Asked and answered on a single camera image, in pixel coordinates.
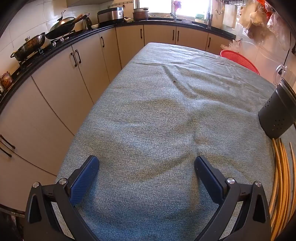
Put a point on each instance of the blue-grey tablecloth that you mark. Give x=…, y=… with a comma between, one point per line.
x=150, y=115

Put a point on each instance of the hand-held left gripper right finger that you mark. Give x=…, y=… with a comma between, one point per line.
x=208, y=180

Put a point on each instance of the black wok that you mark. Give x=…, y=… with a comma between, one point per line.
x=55, y=34

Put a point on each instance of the glass jar with food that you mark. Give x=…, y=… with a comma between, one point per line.
x=6, y=80

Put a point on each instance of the steel kettle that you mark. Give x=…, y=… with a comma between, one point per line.
x=86, y=24

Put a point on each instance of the steel wok lid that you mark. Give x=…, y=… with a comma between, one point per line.
x=62, y=23

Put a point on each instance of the beige kitchen base cabinets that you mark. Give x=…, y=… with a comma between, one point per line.
x=57, y=92

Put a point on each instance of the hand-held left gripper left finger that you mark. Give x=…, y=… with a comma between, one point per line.
x=85, y=178

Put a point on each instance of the steel pan with food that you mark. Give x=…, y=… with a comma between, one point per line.
x=30, y=45

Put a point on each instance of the small steel pot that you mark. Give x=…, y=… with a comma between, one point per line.
x=141, y=10

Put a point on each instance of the black perforated utensil holder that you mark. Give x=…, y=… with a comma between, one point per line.
x=275, y=111

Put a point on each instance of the red plastic basket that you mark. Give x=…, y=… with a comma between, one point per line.
x=240, y=59

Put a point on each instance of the brown clay pot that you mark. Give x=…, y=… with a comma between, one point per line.
x=140, y=16

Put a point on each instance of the hanging plastic bags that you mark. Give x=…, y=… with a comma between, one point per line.
x=254, y=16

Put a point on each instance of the steel rice cooker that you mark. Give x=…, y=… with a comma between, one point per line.
x=111, y=15

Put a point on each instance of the kitchen window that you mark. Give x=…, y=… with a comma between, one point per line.
x=189, y=9

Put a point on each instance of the black kitchen countertop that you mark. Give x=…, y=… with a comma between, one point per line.
x=32, y=66

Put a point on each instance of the steel sink faucet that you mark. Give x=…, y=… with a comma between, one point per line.
x=173, y=16

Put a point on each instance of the crumpled clear plastic bag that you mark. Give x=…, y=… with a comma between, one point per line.
x=231, y=46

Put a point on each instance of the black gas stove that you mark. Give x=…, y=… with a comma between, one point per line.
x=59, y=41

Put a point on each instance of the white cutting board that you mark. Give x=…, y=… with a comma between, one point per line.
x=230, y=16

